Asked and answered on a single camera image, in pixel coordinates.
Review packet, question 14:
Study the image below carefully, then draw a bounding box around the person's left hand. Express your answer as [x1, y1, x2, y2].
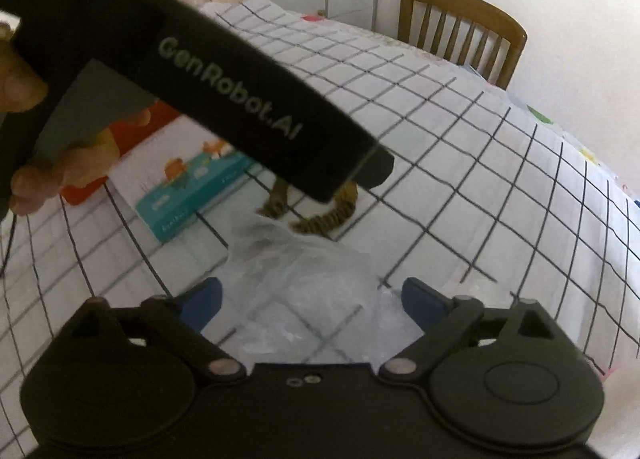
[0, 22, 152, 216]

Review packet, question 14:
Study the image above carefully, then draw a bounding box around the clear plastic bag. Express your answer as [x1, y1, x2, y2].
[220, 216, 426, 370]

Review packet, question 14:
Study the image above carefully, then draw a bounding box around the white checked tablecloth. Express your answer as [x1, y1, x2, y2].
[0, 0, 640, 459]

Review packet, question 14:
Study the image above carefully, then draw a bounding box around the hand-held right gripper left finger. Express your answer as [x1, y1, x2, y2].
[62, 277, 247, 382]

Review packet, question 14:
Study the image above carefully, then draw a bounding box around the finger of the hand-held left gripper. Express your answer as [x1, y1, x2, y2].
[347, 142, 396, 189]

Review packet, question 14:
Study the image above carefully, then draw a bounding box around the teal tissue box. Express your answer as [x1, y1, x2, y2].
[107, 116, 259, 243]

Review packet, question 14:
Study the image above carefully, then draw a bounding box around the wooden chair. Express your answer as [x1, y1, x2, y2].
[397, 0, 528, 90]

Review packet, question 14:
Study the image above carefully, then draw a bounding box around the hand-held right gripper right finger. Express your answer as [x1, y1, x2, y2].
[378, 277, 563, 382]

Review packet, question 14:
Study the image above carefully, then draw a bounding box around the orange red book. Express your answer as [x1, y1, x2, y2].
[59, 99, 183, 207]

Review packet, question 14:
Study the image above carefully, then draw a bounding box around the tiger striped plush toy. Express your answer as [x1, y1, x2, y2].
[255, 174, 360, 236]

